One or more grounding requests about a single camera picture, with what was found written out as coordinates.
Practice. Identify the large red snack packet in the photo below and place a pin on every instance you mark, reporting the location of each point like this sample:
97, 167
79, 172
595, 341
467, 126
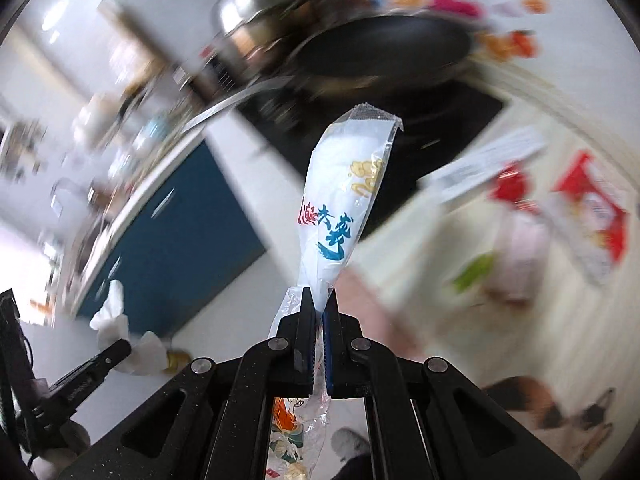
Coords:
592, 210

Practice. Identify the blue cabinet door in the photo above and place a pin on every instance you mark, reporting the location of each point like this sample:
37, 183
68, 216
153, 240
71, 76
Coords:
170, 240

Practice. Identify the white printed plastic wrapper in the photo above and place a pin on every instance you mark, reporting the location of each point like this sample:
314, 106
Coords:
345, 185

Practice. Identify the black induction cooktop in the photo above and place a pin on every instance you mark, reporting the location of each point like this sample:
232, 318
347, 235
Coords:
440, 125

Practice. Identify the green wrapper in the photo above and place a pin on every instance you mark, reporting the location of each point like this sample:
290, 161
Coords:
473, 272

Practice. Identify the white paper strip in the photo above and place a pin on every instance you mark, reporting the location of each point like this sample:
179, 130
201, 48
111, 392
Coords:
485, 165

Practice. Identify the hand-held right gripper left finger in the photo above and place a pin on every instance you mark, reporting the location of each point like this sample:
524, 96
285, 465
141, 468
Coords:
306, 320

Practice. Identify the grey slipper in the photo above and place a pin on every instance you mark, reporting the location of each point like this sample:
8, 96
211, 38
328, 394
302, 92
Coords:
350, 442

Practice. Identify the small red packet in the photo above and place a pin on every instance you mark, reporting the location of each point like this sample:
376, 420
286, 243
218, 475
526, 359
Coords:
512, 187

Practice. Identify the pink packet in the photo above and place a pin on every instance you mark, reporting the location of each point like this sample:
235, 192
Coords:
522, 255

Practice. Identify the steel pot lid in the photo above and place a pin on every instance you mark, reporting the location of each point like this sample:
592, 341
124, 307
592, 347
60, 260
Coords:
245, 10

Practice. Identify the calico cat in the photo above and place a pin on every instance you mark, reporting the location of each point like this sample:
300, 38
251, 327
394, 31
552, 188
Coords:
545, 407

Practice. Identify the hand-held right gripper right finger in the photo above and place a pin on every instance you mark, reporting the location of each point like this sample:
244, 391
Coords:
328, 340

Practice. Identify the small yellow object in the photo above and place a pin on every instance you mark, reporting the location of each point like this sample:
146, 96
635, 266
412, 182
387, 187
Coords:
178, 360

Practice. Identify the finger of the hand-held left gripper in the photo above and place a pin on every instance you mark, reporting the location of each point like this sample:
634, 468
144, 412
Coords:
97, 362

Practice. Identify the black frying pan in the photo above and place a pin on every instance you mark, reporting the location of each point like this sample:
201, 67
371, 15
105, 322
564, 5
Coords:
380, 55

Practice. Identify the white plastic bag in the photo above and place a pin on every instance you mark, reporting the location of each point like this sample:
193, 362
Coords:
117, 320

